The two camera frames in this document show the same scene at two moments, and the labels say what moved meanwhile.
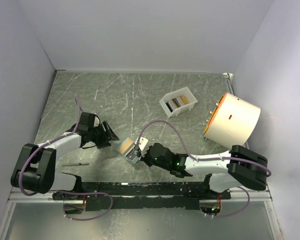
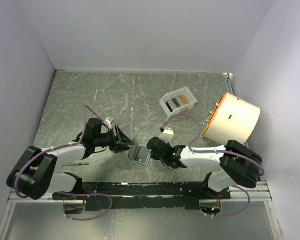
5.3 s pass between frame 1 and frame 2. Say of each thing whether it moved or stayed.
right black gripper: moved
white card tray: stayed
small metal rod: stayed
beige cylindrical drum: stayed
